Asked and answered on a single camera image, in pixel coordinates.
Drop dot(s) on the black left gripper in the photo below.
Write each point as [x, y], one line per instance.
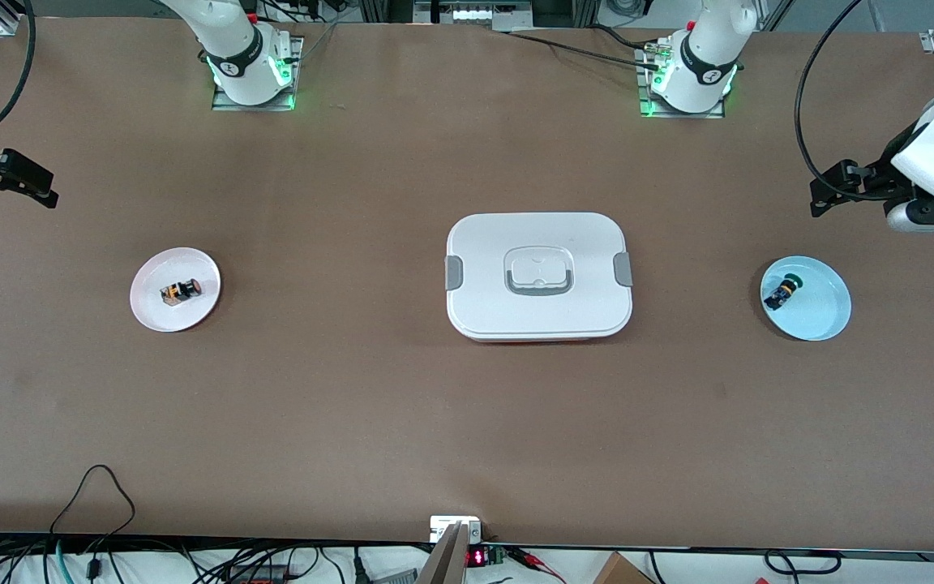
[878, 179]

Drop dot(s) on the orange and black switch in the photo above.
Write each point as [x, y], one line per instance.
[180, 292]

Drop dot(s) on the light blue round plate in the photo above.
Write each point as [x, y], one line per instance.
[820, 308]

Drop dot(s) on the aluminium corner profile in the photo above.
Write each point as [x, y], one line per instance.
[1, 16]

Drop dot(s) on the pink round plate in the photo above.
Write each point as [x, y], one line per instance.
[175, 316]

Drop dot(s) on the white lidded container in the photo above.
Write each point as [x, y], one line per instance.
[540, 316]

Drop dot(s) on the white multi-socket strip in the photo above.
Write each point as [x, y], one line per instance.
[479, 13]

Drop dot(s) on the brown cardboard box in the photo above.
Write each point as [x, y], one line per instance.
[619, 572]

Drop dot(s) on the red LED display module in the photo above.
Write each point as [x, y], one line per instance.
[477, 557]

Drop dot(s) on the aluminium profile bar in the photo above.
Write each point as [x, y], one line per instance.
[444, 564]

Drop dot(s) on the green and black switch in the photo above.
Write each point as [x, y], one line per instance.
[780, 294]

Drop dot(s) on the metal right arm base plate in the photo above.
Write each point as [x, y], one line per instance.
[289, 101]

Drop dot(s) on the small white mount box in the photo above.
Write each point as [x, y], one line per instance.
[444, 526]

